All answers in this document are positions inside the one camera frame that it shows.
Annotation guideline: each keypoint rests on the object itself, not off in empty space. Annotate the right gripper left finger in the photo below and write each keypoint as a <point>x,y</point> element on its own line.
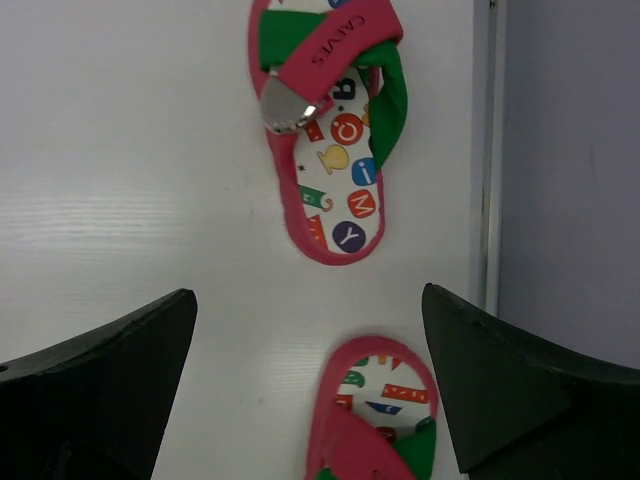
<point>96,406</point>

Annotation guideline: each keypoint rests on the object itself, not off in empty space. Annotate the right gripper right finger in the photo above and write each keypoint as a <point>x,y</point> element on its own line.
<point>521,407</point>

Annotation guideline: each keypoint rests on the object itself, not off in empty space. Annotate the pink green sandal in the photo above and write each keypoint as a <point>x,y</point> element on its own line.
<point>333,99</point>
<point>374,415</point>

